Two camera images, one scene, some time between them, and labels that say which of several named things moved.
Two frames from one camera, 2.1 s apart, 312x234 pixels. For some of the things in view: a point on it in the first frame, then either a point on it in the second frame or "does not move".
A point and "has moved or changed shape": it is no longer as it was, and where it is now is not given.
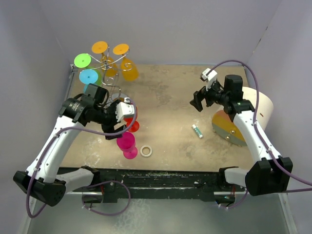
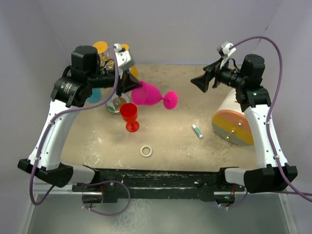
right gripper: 199,96 → 212,70
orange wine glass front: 107,64 does not move
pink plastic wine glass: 127,144 → 148,95
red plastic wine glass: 128,120 does not move
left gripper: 110,127 → 126,83
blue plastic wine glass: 88,76 has moved or changed shape
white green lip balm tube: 197,130 does not move
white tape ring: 146,155 does not move
